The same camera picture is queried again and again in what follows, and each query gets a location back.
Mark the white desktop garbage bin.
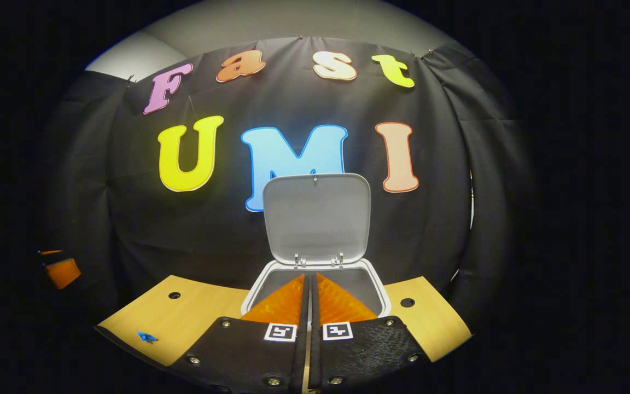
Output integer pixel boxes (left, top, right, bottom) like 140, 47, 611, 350
240, 173, 392, 321

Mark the wooden desktop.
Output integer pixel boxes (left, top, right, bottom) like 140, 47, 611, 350
96, 275, 473, 367

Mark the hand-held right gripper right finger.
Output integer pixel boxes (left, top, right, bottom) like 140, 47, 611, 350
310, 273, 430, 394

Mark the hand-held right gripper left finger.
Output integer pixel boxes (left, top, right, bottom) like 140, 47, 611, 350
181, 274, 310, 394

